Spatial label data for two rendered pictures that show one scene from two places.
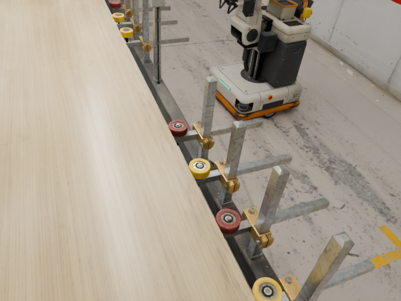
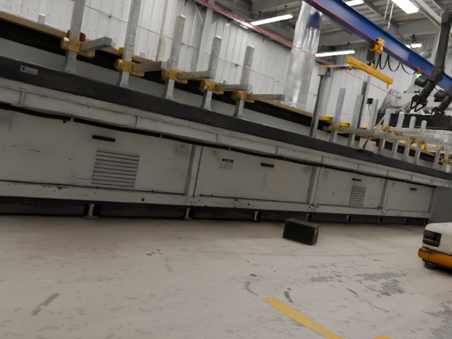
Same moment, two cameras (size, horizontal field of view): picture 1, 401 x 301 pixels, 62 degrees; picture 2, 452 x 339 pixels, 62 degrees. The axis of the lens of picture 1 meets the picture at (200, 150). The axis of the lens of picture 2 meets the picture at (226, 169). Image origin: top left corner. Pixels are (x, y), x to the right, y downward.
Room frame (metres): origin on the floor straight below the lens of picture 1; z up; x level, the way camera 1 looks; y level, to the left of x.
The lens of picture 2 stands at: (0.54, -2.22, 0.50)
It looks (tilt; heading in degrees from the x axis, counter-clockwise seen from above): 3 degrees down; 75
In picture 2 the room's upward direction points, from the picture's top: 10 degrees clockwise
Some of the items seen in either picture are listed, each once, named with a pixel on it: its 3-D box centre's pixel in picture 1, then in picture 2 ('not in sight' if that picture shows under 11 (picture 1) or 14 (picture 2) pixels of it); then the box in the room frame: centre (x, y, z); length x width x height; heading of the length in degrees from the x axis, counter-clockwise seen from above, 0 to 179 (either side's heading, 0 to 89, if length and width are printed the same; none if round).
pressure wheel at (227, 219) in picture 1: (226, 227); not in sight; (0.66, -0.11, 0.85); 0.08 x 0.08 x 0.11
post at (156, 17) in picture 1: (157, 46); (317, 107); (1.79, 0.30, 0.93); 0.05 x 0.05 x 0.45; 25
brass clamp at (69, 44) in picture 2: not in sight; (78, 47); (0.24, -0.43, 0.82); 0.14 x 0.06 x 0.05; 25
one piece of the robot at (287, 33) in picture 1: (271, 41); not in sight; (2.83, -0.51, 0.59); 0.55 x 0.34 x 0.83; 31
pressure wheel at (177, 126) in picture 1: (177, 135); not in sight; (1.11, 0.10, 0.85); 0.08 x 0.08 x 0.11
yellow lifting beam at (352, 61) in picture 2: not in sight; (371, 70); (5.05, 4.75, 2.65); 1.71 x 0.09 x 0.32; 25
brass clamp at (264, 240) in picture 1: (257, 227); (174, 75); (0.70, -0.22, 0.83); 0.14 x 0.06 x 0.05; 25
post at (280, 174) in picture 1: (264, 220); (173, 61); (0.68, -0.23, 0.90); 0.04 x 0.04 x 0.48; 25
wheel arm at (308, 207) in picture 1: (275, 217); (186, 76); (0.75, -0.29, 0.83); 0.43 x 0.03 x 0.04; 115
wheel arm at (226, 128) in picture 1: (219, 130); (255, 97); (1.20, -0.07, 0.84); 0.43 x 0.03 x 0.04; 115
